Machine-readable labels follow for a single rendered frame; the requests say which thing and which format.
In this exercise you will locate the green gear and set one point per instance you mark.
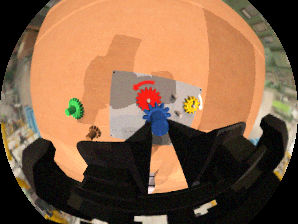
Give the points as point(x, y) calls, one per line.
point(75, 109)

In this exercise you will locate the red gear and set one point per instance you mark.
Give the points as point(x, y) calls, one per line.
point(152, 95)

